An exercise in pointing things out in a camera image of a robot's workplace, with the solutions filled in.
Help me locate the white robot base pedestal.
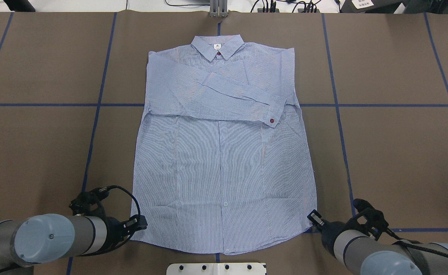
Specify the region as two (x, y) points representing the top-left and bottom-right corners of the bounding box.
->
(166, 262), (268, 275)

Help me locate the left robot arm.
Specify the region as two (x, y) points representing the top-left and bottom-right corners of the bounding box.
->
(0, 214), (148, 275)

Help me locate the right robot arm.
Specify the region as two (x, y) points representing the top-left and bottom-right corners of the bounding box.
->
(308, 208), (448, 275)

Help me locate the aluminium frame post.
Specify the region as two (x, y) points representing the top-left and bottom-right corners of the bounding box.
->
(209, 0), (229, 18)

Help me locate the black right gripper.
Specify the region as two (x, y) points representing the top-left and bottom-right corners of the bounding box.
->
(307, 209), (346, 249)

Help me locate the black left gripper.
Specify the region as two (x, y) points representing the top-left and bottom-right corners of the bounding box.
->
(105, 215), (148, 245)

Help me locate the light blue striped shirt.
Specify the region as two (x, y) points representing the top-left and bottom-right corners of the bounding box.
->
(131, 35), (317, 255)

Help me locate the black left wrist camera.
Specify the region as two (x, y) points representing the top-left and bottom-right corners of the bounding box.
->
(69, 187), (109, 219)

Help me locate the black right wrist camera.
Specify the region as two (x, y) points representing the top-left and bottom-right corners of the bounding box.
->
(351, 198), (389, 241)

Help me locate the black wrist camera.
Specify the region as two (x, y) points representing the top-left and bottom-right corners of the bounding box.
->
(69, 187), (109, 219)
(351, 198), (389, 241)

